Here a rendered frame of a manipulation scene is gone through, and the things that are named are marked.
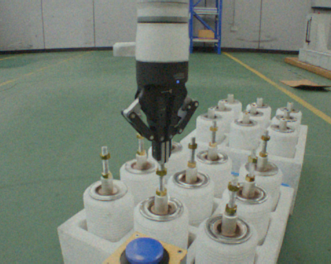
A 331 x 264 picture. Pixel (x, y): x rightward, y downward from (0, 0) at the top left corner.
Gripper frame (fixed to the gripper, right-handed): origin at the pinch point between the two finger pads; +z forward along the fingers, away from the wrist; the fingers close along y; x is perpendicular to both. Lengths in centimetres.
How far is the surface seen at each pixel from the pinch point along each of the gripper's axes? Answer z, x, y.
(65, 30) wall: -9, 641, 177
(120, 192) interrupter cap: 10.5, 8.1, -3.6
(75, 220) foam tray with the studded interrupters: 18.0, 14.1, -11.2
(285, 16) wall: -48, 353, 562
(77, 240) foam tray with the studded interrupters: 18.8, 8.8, -12.8
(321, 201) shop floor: 36, 1, 67
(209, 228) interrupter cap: 10.5, -9.1, 2.9
